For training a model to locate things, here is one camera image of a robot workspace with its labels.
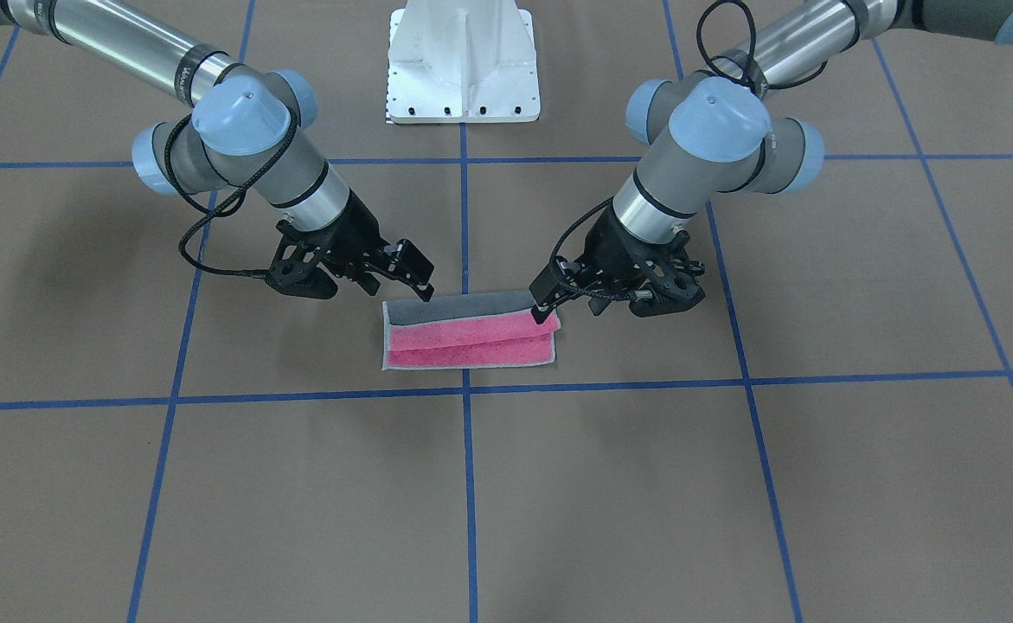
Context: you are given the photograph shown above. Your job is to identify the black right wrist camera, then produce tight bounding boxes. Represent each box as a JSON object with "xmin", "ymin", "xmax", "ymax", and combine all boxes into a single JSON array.
[{"xmin": 264, "ymin": 221, "xmax": 337, "ymax": 300}]

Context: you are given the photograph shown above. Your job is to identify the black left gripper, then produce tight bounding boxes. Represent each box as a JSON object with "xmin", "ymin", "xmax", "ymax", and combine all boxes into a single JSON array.
[{"xmin": 529, "ymin": 202, "xmax": 689, "ymax": 314}]

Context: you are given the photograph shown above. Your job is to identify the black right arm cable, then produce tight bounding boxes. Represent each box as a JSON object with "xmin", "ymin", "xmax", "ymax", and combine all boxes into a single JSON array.
[{"xmin": 163, "ymin": 74, "xmax": 301, "ymax": 279}]

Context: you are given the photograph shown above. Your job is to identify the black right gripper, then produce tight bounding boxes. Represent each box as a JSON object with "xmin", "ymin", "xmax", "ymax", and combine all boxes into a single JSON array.
[{"xmin": 319, "ymin": 193, "xmax": 434, "ymax": 301}]

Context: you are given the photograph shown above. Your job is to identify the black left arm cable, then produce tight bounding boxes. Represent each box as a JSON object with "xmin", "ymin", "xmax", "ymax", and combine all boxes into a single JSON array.
[{"xmin": 551, "ymin": 0, "xmax": 829, "ymax": 314}]

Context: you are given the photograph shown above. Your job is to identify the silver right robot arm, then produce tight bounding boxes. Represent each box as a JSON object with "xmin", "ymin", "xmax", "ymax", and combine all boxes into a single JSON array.
[{"xmin": 0, "ymin": 1, "xmax": 433, "ymax": 301}]

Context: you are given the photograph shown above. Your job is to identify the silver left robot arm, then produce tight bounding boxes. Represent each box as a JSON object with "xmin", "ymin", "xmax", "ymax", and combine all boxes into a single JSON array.
[{"xmin": 529, "ymin": 1, "xmax": 1013, "ymax": 323}]

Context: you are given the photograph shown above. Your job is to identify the pink towel with white edge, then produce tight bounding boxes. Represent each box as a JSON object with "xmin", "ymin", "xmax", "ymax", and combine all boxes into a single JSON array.
[{"xmin": 381, "ymin": 291, "xmax": 561, "ymax": 370}]

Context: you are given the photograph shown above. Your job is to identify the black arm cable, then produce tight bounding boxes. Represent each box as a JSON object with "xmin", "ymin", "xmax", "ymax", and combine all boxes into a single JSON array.
[
  {"xmin": 551, "ymin": 0, "xmax": 829, "ymax": 314},
  {"xmin": 163, "ymin": 74, "xmax": 301, "ymax": 279}
]

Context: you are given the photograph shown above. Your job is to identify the white pedestal column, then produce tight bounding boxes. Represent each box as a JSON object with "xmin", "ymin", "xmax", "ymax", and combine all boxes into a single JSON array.
[{"xmin": 385, "ymin": 1, "xmax": 542, "ymax": 124}]

